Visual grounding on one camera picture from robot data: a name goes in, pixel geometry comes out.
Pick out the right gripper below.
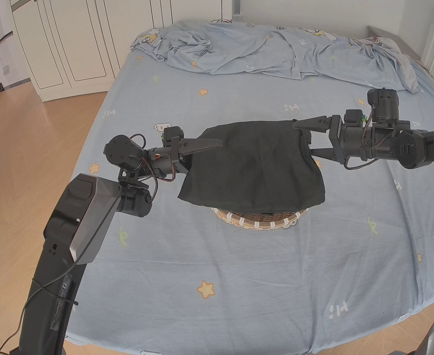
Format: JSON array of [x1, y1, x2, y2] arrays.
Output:
[[292, 114, 368, 164]]

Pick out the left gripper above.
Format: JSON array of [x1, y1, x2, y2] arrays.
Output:
[[150, 138, 224, 177]]

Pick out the black shirt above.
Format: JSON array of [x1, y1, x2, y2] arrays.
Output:
[[177, 120, 326, 214]]

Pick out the round woven basket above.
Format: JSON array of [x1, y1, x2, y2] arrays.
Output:
[[210, 202, 308, 230]]

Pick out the pale blue quilt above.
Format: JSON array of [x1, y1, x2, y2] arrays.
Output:
[[130, 20, 421, 94]]

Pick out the grey pillow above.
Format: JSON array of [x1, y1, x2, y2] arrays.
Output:
[[367, 25, 423, 60]]

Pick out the bed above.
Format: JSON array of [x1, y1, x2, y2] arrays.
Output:
[[63, 6, 434, 355]]

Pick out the white wardrobe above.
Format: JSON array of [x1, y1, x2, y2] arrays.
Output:
[[5, 0, 225, 103]]

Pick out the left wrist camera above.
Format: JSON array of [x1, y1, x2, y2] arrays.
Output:
[[161, 125, 185, 151]]

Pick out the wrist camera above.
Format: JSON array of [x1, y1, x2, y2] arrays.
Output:
[[161, 125, 185, 151], [343, 109, 366, 126]]

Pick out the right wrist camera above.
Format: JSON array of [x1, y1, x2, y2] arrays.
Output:
[[343, 109, 366, 126]]

